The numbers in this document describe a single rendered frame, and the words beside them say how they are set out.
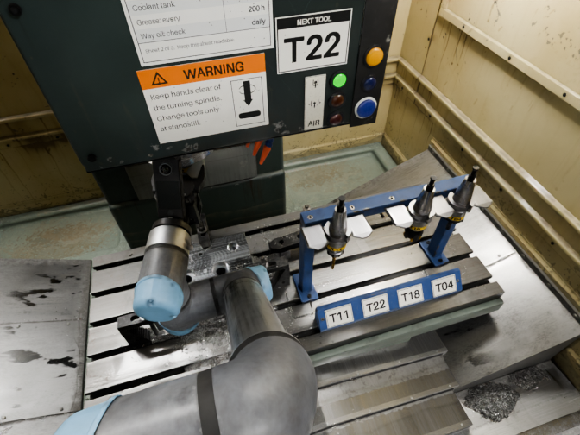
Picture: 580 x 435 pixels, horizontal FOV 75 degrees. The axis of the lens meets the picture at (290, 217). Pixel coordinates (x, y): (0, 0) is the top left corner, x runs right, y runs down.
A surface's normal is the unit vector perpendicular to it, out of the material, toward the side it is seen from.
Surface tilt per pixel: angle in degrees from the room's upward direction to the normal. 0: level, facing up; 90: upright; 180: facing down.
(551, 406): 17
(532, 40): 90
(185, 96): 90
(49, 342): 24
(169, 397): 28
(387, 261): 0
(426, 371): 8
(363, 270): 0
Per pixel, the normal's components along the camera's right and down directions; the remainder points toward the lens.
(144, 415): -0.11, -0.86
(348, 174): -0.01, -0.66
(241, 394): 0.13, -0.82
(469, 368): -0.40, -0.52
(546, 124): -0.96, 0.22
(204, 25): 0.29, 0.72
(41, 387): 0.39, -0.69
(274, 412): 0.52, -0.52
